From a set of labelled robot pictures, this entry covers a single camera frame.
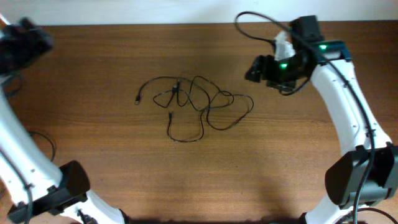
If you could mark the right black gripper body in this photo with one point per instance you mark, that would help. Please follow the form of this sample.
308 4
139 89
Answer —
259 70

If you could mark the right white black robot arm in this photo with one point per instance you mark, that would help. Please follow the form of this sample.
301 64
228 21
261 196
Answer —
366 173

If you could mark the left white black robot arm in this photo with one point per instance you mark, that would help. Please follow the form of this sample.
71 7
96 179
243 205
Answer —
36 185

